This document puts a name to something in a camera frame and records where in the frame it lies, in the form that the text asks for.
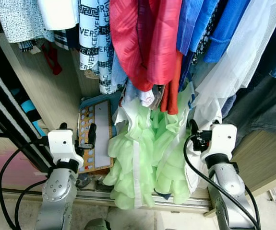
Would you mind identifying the black white dotted garment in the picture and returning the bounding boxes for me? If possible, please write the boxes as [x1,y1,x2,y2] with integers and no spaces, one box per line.
[192,0,222,65]

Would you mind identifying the blue striped shirt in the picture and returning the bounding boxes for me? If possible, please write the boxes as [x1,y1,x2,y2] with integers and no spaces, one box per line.
[176,0,206,56]

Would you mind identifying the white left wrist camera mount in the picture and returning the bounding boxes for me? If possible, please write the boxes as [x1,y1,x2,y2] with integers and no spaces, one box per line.
[47,129,84,166]

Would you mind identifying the blue white lettered garment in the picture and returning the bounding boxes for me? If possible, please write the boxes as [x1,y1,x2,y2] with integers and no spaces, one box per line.
[78,0,129,95]

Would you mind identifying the orange red garment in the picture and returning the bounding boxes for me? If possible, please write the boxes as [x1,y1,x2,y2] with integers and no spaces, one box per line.
[159,50,183,115]

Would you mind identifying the red hanging strap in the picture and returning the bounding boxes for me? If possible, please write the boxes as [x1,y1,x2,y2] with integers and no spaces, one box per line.
[40,42,63,76]

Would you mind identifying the grey left robot leg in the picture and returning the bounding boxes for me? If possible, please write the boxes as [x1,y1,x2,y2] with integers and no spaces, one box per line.
[84,218,112,230]

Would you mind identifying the wooden peg puzzle board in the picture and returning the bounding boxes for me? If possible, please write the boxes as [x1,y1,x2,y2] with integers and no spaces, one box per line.
[76,98,115,174]

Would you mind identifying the wooden wardrobe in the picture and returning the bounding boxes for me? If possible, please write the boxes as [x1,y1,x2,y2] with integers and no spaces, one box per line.
[0,0,276,216]

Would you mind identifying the black wardrobe door frame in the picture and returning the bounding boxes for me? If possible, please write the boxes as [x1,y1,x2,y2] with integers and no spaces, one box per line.
[0,36,55,174]

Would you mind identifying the white lilac checked cloth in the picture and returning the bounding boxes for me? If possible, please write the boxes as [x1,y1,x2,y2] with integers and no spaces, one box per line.
[127,84,156,108]

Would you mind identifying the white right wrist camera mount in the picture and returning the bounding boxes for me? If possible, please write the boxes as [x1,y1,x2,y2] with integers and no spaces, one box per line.
[201,124,238,157]

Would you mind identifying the dark grey garment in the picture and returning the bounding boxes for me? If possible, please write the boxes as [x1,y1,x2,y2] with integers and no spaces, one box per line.
[222,74,276,140]

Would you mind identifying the black cyan striped garment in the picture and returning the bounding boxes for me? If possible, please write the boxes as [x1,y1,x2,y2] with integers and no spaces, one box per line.
[11,88,47,138]

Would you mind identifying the red satin garment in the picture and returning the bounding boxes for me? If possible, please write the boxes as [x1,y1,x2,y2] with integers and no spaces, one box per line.
[109,0,183,92]

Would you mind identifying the metal wardrobe floor rail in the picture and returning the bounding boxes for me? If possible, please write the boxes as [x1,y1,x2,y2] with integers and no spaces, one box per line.
[0,186,216,212]

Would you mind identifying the white sheer garment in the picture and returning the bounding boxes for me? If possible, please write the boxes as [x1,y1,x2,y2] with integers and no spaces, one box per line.
[192,0,276,132]

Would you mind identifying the bright blue shirt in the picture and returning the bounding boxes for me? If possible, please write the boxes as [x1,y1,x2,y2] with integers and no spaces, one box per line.
[203,0,252,64]

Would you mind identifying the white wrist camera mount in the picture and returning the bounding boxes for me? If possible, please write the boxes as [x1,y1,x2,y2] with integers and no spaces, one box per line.
[47,129,84,166]
[201,124,238,157]

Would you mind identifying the light green ruffled dress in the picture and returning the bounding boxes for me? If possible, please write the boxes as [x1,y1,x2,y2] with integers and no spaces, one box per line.
[102,81,199,210]

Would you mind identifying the plain white garment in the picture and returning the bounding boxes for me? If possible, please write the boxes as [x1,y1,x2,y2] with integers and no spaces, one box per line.
[37,0,80,31]

